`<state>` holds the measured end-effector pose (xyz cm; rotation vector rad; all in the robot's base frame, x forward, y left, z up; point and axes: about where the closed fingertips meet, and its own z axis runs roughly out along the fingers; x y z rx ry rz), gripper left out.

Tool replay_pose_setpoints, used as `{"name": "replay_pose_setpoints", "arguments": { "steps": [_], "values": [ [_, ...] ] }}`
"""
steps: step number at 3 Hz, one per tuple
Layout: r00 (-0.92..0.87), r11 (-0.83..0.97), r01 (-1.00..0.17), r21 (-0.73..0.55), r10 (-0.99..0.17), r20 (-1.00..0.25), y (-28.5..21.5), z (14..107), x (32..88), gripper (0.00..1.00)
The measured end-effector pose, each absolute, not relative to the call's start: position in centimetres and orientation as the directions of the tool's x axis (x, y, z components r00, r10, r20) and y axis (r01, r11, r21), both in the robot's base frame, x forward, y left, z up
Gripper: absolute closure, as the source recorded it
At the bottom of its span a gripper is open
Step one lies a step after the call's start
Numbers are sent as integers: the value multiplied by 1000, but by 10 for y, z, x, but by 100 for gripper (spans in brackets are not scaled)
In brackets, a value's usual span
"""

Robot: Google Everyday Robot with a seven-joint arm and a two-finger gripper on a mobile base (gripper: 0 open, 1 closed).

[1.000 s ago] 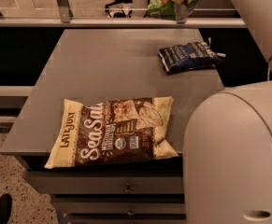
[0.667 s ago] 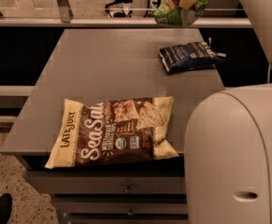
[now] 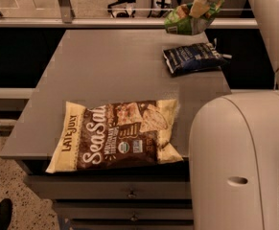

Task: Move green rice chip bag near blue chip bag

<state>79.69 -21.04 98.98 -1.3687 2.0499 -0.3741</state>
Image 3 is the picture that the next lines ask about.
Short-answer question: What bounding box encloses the blue chip bag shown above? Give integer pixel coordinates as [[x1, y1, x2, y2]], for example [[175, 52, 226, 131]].
[[163, 42, 232, 76]]

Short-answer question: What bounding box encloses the Late July tortilla chip bag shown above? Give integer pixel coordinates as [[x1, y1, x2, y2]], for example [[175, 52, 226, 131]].
[[46, 100, 182, 173]]

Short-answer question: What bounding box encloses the black shoe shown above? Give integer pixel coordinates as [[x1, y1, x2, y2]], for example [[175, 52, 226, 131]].
[[0, 198, 12, 230]]

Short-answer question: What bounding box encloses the top drawer knob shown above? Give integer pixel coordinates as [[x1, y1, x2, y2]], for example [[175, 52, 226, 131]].
[[127, 190, 137, 199]]

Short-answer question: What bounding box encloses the green rice chip bag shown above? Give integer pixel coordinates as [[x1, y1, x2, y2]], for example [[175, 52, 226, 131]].
[[164, 0, 224, 35]]

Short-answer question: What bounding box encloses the drawer knob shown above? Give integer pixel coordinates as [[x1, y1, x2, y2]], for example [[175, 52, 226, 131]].
[[127, 190, 137, 199], [129, 215, 138, 222]]

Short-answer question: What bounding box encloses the grey drawer cabinet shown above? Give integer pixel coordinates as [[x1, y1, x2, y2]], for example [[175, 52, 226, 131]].
[[1, 30, 230, 230]]

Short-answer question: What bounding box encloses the black office chair base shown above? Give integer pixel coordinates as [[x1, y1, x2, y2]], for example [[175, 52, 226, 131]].
[[107, 0, 174, 18]]

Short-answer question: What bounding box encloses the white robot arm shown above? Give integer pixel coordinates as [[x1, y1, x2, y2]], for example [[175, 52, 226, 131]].
[[189, 0, 279, 230]]

